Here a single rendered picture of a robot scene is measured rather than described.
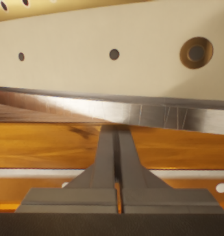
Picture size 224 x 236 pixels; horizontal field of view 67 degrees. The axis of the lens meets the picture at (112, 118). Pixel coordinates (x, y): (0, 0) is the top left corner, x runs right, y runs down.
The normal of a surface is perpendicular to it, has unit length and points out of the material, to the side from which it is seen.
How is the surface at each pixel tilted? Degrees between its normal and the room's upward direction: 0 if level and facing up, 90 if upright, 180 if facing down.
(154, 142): 90
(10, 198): 92
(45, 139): 90
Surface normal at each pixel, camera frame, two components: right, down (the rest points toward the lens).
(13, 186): 0.00, 0.28
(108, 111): -0.38, 0.25
